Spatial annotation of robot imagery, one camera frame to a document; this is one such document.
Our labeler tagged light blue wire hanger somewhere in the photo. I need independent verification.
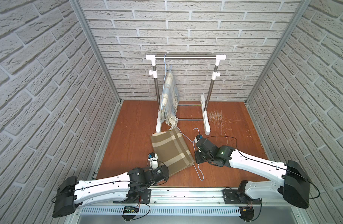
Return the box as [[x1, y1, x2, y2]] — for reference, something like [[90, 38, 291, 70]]
[[161, 54, 176, 98], [181, 132, 205, 182]]

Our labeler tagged brown beige plaid scarf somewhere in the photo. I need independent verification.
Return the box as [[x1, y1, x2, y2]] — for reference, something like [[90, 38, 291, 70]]
[[151, 128, 195, 176]]

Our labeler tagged blue cream plaid scarf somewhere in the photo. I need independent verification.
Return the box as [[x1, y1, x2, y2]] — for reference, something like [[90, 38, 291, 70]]
[[160, 71, 179, 130]]

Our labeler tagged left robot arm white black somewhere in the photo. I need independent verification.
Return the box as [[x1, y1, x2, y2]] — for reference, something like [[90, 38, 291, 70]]
[[52, 164, 170, 218]]

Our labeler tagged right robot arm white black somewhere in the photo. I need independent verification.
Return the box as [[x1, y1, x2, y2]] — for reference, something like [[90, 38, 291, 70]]
[[194, 135, 312, 209]]

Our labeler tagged left small electronics board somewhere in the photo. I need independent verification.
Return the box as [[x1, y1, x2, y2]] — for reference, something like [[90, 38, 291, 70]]
[[122, 206, 140, 220]]

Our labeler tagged small electronics board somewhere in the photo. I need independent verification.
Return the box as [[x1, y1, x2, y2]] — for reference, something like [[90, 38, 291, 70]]
[[122, 206, 140, 220], [239, 207, 255, 222]]

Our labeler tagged right small electronics board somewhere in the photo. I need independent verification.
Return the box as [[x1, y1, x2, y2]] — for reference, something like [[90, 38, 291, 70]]
[[239, 207, 255, 222]]

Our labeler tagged white steel clothes rack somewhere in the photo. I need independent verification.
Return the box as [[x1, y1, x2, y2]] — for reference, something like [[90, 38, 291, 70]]
[[145, 54, 226, 135]]

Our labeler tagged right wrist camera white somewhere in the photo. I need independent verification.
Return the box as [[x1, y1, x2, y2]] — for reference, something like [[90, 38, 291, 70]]
[[194, 134, 203, 143]]

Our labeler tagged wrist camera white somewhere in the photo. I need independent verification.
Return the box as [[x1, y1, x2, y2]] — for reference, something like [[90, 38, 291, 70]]
[[148, 153, 158, 170], [194, 134, 203, 143]]

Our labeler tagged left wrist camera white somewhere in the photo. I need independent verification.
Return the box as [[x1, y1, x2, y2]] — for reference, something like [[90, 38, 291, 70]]
[[148, 153, 158, 170]]

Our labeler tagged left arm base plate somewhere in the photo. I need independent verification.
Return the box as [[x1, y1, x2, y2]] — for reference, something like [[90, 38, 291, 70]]
[[113, 189, 152, 204]]

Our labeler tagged aluminium front rail frame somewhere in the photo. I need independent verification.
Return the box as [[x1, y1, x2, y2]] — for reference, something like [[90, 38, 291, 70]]
[[64, 186, 311, 224]]

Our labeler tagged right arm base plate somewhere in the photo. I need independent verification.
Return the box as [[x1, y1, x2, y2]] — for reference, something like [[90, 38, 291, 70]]
[[222, 188, 261, 205]]

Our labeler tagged right aluminium corner post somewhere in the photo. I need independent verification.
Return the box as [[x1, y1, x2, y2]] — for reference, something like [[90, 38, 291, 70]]
[[245, 0, 311, 106]]

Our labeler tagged aluminium corner post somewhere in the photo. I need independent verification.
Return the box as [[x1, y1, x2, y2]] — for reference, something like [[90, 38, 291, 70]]
[[245, 0, 311, 106], [70, 0, 123, 104]]

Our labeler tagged left aluminium corner post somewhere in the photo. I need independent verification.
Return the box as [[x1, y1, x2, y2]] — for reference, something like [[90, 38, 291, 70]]
[[70, 0, 123, 104]]

